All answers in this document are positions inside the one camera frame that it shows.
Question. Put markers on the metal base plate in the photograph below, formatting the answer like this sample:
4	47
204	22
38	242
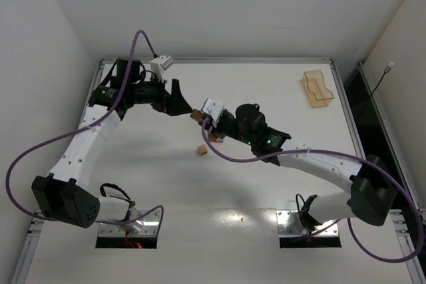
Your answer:
147	226
290	228

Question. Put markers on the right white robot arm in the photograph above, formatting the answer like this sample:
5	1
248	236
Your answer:
364	192

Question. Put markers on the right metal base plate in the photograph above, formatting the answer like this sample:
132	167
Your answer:
290	228

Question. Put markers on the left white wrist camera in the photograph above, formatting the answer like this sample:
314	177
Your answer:
160	64

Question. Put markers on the clear orange plastic box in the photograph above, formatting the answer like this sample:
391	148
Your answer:
317	93

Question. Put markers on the dark-topped wood block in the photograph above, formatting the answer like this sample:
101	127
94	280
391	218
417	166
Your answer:
197	116

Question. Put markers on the small plain wood cube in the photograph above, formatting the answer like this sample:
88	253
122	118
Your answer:
202	150

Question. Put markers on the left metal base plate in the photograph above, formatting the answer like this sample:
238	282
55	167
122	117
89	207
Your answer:
147	226

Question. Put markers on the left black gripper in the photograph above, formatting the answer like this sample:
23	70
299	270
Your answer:
167	98

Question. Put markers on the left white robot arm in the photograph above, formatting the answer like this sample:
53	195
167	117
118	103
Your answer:
62	195

